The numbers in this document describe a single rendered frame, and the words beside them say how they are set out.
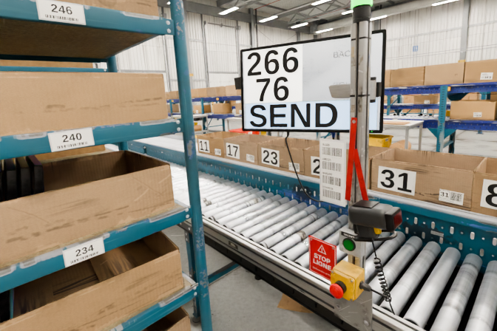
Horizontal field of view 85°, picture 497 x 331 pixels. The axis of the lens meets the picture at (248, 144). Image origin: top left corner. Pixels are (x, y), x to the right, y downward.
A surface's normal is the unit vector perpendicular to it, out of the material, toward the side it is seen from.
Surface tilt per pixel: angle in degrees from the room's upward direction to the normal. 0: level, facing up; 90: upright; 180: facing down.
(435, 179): 90
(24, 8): 90
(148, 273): 90
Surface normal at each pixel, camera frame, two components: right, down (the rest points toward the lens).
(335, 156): -0.73, 0.16
